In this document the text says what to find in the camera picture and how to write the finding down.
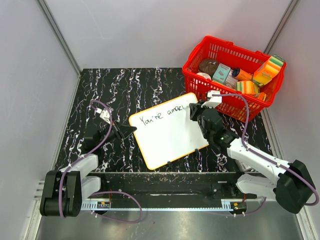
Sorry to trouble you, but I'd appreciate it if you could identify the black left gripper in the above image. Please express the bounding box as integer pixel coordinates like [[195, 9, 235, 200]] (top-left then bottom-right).
[[97, 118, 137, 148]]

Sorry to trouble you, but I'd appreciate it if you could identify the white round lid container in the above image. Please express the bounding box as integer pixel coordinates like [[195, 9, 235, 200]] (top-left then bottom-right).
[[197, 72, 212, 80]]

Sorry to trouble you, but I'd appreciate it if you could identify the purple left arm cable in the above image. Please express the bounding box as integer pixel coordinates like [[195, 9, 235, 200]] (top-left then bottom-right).
[[58, 99, 143, 223]]

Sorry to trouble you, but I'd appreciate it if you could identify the yellow green sponge pack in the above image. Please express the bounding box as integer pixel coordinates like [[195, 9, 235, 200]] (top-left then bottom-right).
[[252, 54, 286, 87]]

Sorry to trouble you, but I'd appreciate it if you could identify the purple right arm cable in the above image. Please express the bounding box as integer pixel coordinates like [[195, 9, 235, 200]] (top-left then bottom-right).
[[212, 92, 320, 217]]

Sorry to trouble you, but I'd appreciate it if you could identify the striped orange sponge pack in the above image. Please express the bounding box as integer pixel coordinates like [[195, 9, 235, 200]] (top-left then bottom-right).
[[235, 80, 260, 95]]

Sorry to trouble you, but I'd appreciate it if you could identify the white board yellow frame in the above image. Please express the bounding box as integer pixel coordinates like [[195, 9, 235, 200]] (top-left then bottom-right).
[[128, 92, 209, 170]]

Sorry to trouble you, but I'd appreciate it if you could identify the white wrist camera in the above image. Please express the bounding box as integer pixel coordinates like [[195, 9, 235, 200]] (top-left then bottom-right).
[[201, 90, 222, 109], [96, 108, 111, 124]]

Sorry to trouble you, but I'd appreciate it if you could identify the small pink white box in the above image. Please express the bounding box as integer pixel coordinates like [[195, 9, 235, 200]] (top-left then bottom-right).
[[235, 160, 257, 173]]

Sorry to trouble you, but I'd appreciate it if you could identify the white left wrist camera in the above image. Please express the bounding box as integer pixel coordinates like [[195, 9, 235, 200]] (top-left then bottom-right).
[[96, 108, 111, 124]]

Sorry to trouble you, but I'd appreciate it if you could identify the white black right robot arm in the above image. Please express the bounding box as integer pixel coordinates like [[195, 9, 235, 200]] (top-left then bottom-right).
[[189, 100, 320, 214]]

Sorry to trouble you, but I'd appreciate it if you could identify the teal small carton box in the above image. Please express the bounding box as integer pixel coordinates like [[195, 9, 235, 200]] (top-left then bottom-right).
[[212, 63, 231, 84]]

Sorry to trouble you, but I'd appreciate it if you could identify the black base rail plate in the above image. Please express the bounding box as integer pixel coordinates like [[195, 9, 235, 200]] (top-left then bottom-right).
[[88, 172, 257, 199]]

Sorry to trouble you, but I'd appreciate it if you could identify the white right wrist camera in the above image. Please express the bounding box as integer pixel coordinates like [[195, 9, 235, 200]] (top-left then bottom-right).
[[201, 90, 222, 109]]

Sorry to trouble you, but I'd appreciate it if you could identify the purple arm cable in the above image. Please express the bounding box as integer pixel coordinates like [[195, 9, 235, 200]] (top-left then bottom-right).
[[58, 99, 143, 223], [212, 92, 320, 217]]

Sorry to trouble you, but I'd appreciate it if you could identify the orange packet in basket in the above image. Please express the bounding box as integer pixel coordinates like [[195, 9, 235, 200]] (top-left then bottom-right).
[[253, 92, 267, 102]]

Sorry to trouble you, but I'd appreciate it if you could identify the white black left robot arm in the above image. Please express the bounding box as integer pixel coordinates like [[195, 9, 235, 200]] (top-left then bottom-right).
[[39, 121, 137, 217]]

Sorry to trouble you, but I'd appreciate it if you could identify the pink white packet in basket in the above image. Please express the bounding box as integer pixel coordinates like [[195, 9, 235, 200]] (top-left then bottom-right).
[[224, 76, 238, 90]]

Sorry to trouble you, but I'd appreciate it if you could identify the brown round bread pack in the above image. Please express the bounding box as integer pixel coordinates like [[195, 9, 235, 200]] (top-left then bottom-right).
[[198, 58, 220, 77]]

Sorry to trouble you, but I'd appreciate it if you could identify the red plastic shopping basket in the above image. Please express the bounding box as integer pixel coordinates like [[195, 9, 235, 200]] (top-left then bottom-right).
[[182, 36, 287, 122]]

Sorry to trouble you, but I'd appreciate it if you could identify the orange bottle blue cap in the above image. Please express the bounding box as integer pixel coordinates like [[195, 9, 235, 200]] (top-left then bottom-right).
[[231, 68, 253, 81]]

